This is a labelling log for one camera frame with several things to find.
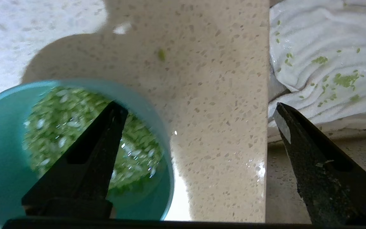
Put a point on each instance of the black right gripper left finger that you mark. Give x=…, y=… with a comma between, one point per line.
x=81, y=178

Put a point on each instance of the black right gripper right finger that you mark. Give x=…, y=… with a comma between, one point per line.
x=335, y=184

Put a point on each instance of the green rice grains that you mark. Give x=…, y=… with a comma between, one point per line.
x=52, y=127

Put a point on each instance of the steel sink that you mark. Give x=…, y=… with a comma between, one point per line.
x=278, y=178

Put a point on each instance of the white cloth with green specks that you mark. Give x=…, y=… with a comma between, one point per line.
x=322, y=38

